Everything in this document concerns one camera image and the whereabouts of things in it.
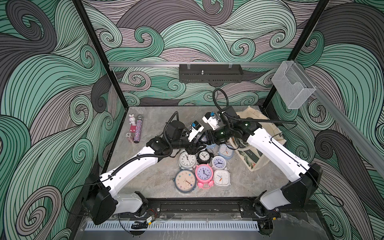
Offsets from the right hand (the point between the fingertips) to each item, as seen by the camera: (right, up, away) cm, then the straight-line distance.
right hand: (201, 140), depth 71 cm
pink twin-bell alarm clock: (+3, -21, +12) cm, 24 cm away
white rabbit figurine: (-46, +10, +32) cm, 57 cm away
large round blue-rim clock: (-8, -23, +8) cm, 26 cm away
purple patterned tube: (-42, +4, +32) cm, 53 cm away
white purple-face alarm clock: (+12, -16, +16) cm, 25 cm away
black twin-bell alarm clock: (+3, -12, +17) cm, 21 cm away
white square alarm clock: (+12, -23, +9) cm, 27 cm away
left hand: (+1, 0, +1) cm, 1 cm away
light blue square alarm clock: (+17, -10, +21) cm, 29 cm away
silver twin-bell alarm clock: (-7, -15, +14) cm, 22 cm away
